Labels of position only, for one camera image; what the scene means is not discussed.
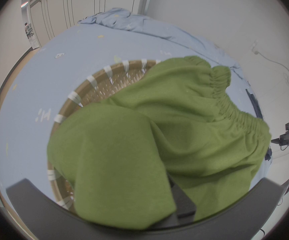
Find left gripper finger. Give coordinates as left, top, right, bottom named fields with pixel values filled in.
left=168, top=174, right=197, bottom=219

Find green shorts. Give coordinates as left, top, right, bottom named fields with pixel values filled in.
left=46, top=56, right=272, bottom=231

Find round woven basket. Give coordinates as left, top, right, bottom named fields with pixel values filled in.
left=47, top=59, right=165, bottom=211

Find bed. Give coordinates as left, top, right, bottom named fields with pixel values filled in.
left=0, top=8, right=289, bottom=209

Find pale blue quilt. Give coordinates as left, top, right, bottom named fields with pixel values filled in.
left=77, top=8, right=242, bottom=71

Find white wardrobe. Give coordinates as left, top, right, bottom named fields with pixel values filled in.
left=21, top=0, right=152, bottom=48

